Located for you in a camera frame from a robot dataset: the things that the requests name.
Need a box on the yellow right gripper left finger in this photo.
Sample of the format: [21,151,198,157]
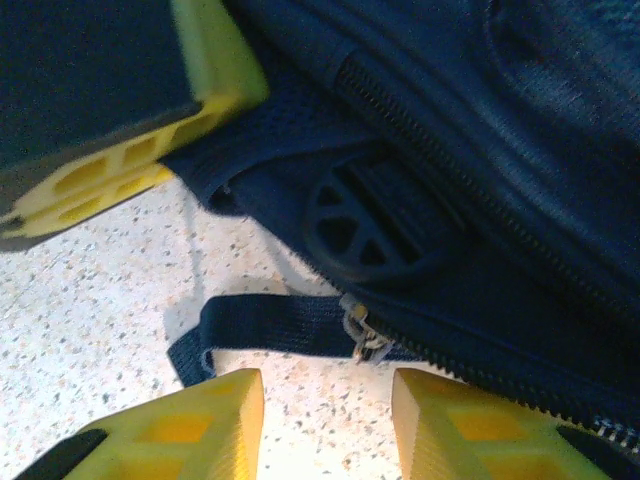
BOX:
[14,368,265,480]

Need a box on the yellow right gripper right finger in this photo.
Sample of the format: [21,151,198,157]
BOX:
[392,367,640,480]

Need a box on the navy blue backpack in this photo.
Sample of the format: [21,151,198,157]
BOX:
[164,0,640,451]

